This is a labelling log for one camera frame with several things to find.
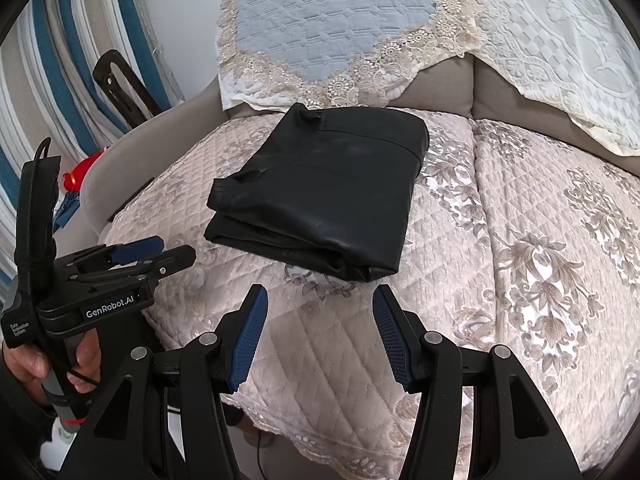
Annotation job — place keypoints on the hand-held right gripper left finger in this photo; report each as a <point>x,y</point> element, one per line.
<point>247,345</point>

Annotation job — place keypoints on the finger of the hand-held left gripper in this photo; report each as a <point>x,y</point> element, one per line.
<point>145,245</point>
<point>175,257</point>

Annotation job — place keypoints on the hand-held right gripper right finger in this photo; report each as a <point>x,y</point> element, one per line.
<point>392,340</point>

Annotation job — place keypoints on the black jacket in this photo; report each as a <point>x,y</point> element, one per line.
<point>325,195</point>

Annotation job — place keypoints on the person's left hand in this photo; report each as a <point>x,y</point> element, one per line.
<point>30,365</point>

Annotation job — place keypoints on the pink quilted sofa cover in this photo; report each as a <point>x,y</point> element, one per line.
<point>320,360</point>

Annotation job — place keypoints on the blue plastic object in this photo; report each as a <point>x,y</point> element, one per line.
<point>65,212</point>

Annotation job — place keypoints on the red toy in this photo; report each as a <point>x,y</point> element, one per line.
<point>85,167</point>

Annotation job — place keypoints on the grey sofa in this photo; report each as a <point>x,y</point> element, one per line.
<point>165,130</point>

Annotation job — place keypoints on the blue white striped cloth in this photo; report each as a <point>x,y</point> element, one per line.
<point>65,60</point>

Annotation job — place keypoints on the blue lace-trimmed quilted cover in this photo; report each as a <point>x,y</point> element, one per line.
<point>325,20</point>

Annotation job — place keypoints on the white quilted cover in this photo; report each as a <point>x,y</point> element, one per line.
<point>575,50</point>

